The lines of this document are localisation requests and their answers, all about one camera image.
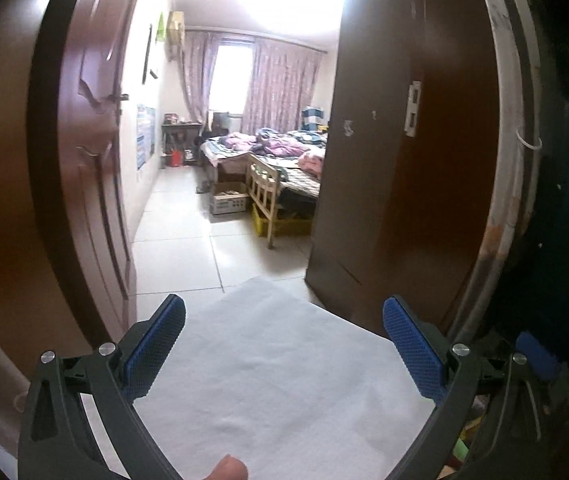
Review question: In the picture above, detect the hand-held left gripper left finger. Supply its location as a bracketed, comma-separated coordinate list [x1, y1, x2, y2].
[18, 294, 186, 480]

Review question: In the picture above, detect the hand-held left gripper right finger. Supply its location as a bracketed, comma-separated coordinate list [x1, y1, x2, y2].
[383, 295, 553, 480]

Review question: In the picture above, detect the person's left hand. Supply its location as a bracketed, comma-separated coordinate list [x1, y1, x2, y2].
[201, 454, 250, 480]

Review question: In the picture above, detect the blue plastic object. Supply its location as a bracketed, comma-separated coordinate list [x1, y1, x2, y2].
[517, 332, 561, 381]

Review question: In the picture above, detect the cardboard box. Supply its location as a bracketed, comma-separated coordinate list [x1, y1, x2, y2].
[209, 181, 250, 216]

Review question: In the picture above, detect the brown wooden door panel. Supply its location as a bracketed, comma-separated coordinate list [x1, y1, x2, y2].
[306, 0, 501, 332]

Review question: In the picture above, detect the yellow plastic crate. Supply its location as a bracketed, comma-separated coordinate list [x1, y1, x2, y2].
[251, 203, 313, 238]

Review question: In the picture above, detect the light wooden chair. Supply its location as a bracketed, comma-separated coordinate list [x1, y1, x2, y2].
[244, 152, 286, 250]

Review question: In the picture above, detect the bed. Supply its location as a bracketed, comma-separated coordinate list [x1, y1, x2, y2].
[200, 129, 328, 211]

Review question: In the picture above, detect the pink blanket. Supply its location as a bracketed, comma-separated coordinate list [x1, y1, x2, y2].
[297, 149, 327, 179]

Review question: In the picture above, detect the dark wooden desk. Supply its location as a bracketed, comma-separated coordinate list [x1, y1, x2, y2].
[161, 121, 204, 167]

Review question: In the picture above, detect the purple blanket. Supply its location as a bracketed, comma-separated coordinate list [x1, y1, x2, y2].
[222, 130, 318, 159]

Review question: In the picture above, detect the white strike plate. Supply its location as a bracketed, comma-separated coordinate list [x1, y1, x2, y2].
[404, 80, 425, 136]

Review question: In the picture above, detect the blue plaid storage bag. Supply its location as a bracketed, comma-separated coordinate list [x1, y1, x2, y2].
[301, 106, 323, 131]

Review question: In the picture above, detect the pink window curtain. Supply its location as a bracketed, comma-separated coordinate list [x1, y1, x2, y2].
[183, 31, 220, 126]
[242, 37, 323, 134]

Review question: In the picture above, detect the window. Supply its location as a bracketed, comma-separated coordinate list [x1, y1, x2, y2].
[209, 42, 256, 114]

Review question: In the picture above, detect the blue wall poster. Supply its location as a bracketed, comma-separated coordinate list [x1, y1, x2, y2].
[136, 105, 156, 171]

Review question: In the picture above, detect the brown wooden door with handle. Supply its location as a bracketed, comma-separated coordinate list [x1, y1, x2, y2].
[59, 0, 138, 322]

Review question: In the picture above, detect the white wall hook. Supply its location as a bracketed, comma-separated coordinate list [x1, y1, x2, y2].
[514, 127, 543, 151]

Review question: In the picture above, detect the white door frame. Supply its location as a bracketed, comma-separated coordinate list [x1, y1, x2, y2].
[473, 0, 541, 311]

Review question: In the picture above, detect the black wall hanging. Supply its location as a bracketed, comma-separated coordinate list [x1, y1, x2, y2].
[141, 24, 160, 84]

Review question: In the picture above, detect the wall air conditioner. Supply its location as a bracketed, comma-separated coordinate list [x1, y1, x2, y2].
[164, 10, 186, 61]

